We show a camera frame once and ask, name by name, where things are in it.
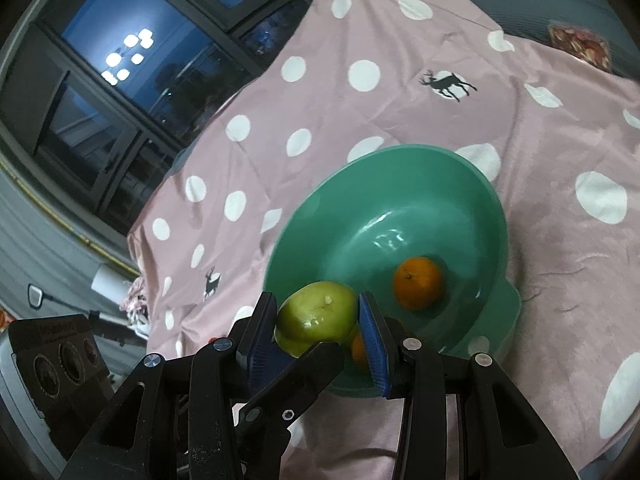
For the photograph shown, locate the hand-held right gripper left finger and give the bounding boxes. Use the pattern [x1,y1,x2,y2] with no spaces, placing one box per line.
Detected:
[59,291,297,480]

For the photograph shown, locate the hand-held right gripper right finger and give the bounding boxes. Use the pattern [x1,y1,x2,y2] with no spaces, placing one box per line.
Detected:
[358,290,582,480]

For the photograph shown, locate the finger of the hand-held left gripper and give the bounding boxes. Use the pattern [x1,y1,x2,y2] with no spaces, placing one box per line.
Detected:
[237,341,347,437]

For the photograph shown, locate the small orange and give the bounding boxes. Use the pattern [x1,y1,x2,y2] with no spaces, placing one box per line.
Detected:
[349,332,371,366]

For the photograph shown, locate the green apple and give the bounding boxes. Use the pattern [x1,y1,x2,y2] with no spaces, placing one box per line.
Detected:
[274,281,360,357]

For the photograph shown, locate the large orange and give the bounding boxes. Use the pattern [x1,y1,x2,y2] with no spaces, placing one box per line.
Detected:
[393,256,445,310]

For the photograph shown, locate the green plastic bowl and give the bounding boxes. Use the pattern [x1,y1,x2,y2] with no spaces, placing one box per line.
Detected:
[262,144,522,401]

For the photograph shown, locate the white black device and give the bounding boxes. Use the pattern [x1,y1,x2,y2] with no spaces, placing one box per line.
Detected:
[27,283,57,309]

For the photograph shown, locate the white cylinder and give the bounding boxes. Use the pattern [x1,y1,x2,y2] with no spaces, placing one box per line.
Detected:
[91,264,127,307]

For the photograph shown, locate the pink white clothes pile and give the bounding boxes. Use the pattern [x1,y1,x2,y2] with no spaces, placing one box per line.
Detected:
[119,279,152,337]

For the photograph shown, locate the grey curtain with gold trim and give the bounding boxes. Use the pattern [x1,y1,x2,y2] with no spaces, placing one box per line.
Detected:
[0,157,142,323]

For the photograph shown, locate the pink polka dot cloth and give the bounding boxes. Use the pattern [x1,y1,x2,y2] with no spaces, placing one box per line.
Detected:
[127,0,640,462]

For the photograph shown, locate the dark framed window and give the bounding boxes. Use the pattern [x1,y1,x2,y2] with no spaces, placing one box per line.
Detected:
[0,0,332,237]

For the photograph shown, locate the red patterned snack packet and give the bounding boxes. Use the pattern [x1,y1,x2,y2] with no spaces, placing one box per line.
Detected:
[548,22,614,74]

